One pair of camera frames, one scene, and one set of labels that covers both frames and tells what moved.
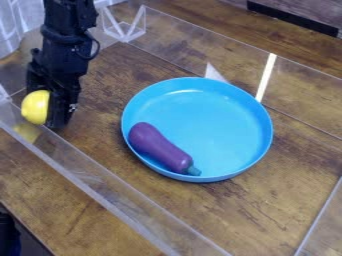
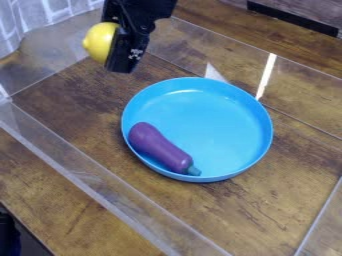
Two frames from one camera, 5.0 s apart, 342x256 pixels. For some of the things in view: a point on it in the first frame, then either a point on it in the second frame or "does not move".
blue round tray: (210, 120) does not move
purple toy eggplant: (150, 144) does not move
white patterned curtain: (22, 16) does not move
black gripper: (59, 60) → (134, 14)
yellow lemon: (35, 106) → (98, 40)
